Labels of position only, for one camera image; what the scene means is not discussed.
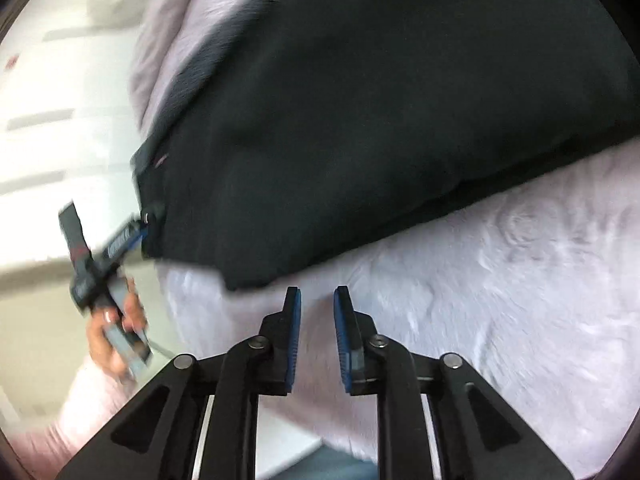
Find blue-grey cloth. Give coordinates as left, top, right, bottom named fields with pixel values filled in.
left=277, top=442, right=382, bottom=480

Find black pants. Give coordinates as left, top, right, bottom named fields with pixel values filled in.
left=131, top=0, right=640, bottom=291

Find lilac fleece blanket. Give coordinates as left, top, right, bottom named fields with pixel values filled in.
left=127, top=0, right=640, bottom=480

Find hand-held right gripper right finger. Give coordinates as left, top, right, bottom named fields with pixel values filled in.
left=333, top=285, right=576, bottom=480

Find white wardrobe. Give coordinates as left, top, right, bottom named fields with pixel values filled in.
left=0, top=0, right=153, bottom=266

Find person's left hand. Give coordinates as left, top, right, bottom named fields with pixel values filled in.
left=86, top=277, right=149, bottom=380

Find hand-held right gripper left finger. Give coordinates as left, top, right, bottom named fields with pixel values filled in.
left=55, top=286, right=303, bottom=480

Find person's pink-sleeved left forearm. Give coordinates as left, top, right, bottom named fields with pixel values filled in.
left=14, top=355, right=151, bottom=480

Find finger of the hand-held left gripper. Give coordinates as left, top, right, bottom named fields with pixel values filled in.
left=100, top=202, right=166, bottom=267

